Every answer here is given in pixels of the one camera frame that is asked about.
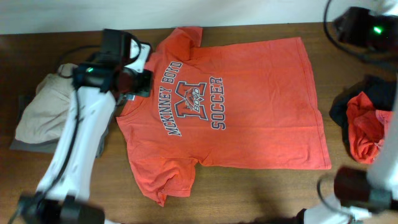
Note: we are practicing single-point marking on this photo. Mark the beige folded shorts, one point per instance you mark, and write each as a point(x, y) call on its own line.
point(45, 116)

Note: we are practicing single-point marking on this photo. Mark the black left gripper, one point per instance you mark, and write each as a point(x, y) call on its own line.
point(145, 89)

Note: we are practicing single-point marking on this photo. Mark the orange soccer t-shirt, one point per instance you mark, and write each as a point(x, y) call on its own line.
point(250, 106)

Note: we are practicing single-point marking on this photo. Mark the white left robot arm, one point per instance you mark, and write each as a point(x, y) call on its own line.
point(99, 83)

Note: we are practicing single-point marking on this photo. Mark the red patterned garment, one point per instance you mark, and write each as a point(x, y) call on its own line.
point(367, 128)

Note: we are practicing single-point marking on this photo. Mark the grey folded garment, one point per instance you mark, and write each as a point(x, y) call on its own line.
point(48, 146)

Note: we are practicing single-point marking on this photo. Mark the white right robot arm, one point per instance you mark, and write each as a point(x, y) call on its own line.
point(359, 194)

